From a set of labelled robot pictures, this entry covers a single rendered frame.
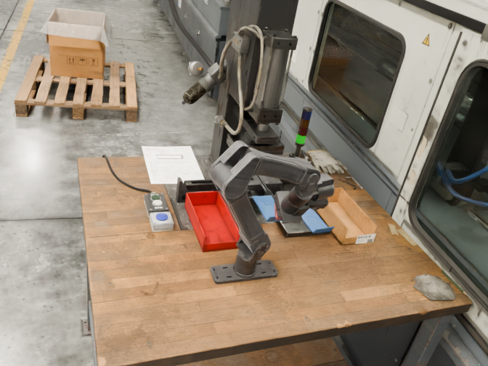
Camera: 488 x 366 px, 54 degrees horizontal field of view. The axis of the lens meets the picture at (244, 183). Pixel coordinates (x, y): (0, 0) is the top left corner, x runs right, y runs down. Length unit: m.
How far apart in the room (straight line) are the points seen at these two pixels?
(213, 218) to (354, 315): 0.56
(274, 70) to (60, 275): 1.71
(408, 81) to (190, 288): 1.18
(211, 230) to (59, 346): 1.10
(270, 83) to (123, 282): 0.76
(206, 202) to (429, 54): 0.98
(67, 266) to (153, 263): 1.40
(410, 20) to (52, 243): 2.19
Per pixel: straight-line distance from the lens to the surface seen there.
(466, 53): 1.73
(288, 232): 1.63
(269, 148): 1.66
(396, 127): 2.06
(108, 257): 1.47
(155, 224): 1.56
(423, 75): 1.95
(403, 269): 1.68
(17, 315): 2.60
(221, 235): 1.58
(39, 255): 2.91
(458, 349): 1.82
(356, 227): 1.79
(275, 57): 1.55
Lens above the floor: 1.86
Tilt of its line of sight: 31 degrees down
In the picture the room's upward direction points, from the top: 10 degrees clockwise
